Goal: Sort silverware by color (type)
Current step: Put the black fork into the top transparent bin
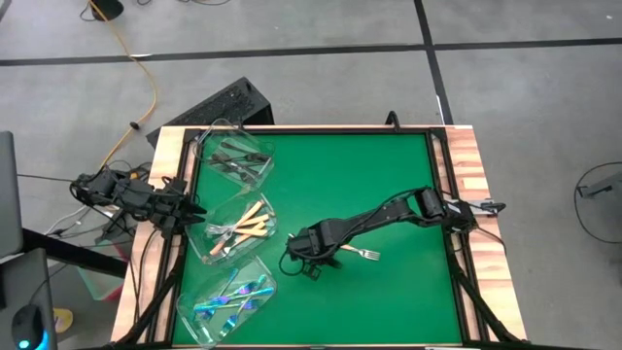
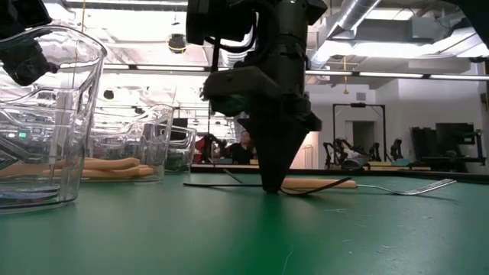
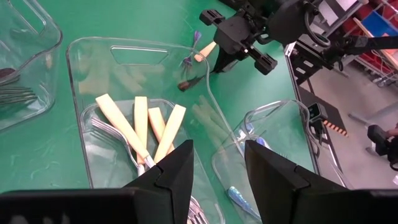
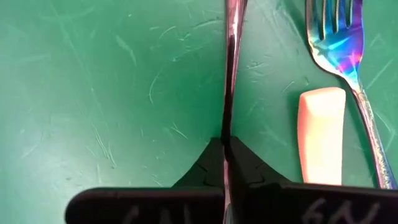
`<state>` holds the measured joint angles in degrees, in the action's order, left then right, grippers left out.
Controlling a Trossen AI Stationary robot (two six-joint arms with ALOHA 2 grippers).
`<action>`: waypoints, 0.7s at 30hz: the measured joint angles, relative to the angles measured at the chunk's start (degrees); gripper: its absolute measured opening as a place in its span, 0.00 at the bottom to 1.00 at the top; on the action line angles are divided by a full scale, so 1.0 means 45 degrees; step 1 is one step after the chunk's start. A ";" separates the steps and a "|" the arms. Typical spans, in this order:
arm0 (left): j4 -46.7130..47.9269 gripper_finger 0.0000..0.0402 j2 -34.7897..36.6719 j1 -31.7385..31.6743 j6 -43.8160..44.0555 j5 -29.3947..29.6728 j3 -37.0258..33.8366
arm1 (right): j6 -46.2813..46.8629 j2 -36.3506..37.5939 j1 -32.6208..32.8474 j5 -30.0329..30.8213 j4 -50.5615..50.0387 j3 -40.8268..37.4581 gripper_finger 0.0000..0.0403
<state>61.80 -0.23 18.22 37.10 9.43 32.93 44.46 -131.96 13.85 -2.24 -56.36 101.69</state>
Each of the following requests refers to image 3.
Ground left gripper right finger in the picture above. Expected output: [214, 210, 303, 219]
[244, 139, 349, 224]

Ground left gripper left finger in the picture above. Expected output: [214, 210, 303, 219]
[123, 139, 195, 224]

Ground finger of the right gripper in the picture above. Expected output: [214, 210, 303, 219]
[213, 47, 231, 74]
[224, 57, 241, 73]

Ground iridescent rainbow fork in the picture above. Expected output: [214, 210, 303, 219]
[246, 123, 272, 151]
[179, 30, 203, 68]
[228, 185, 262, 222]

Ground clear plastic bin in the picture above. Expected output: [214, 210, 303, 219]
[211, 99, 354, 224]
[0, 0, 63, 132]
[65, 36, 249, 224]

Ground black floor mat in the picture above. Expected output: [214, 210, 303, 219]
[298, 86, 348, 138]

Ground green table mat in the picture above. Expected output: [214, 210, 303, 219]
[0, 0, 315, 224]

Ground black handheld device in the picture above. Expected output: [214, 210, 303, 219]
[366, 124, 390, 157]

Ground red storage bin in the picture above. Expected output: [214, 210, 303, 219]
[343, 4, 376, 39]
[359, 51, 398, 75]

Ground person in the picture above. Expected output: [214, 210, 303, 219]
[385, 123, 398, 171]

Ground metal storage shelf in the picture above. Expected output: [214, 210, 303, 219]
[341, 0, 398, 90]

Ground blue storage bin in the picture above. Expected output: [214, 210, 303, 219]
[361, 11, 398, 37]

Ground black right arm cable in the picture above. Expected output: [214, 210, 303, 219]
[303, 9, 332, 48]

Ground black table-level camera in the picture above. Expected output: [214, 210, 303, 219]
[307, 102, 329, 147]

